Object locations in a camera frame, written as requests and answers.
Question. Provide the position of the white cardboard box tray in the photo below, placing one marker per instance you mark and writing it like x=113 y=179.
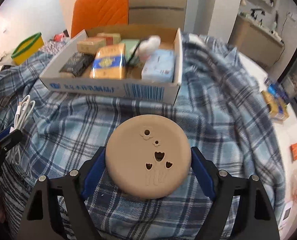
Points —
x=132 y=87

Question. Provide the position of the yellow green-rimmed bin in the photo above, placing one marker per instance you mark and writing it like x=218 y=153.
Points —
x=27 y=48

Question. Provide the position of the patterned purple pouch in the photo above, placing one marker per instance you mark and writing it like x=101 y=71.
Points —
x=52 y=47

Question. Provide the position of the white laundry bin with clothes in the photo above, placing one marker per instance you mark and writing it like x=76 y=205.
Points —
x=290 y=85

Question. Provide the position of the light blue tissue pack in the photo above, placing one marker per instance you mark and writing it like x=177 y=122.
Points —
x=159 y=67

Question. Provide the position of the orange small packet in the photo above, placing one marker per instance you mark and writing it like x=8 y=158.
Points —
x=293 y=149

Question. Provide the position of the dark blue box on table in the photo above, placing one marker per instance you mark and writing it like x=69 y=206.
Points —
x=276 y=90

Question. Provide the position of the bathroom vanity cabinet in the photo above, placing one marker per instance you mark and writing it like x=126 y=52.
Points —
x=255 y=42

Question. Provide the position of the red bag on floor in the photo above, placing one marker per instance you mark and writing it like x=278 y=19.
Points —
x=61 y=36

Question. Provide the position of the tan round case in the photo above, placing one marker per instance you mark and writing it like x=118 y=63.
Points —
x=148 y=156

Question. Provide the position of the gold cigarette pack on table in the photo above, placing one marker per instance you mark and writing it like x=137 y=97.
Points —
x=276 y=106

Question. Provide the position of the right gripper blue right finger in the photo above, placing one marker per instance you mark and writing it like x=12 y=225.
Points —
x=205 y=172

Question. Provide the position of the orange chair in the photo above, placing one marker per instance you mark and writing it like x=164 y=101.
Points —
x=89 y=14

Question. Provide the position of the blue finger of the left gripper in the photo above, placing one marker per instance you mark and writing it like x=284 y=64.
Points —
x=5 y=132

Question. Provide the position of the black Face tissue pack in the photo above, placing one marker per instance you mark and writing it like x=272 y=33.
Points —
x=76 y=65

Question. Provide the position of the beige refrigerator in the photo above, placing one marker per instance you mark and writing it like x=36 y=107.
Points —
x=168 y=13

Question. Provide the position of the green cloth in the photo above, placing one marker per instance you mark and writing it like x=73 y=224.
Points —
x=130 y=45

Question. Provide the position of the white remote control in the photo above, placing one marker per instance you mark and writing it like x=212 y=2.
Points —
x=286 y=213

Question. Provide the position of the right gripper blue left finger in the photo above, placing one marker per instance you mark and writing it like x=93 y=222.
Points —
x=93 y=177

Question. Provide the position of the blue plaid shirt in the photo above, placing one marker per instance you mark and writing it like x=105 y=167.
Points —
x=219 y=107

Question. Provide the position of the gold blue cigarette pack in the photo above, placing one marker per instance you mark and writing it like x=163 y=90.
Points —
x=109 y=63

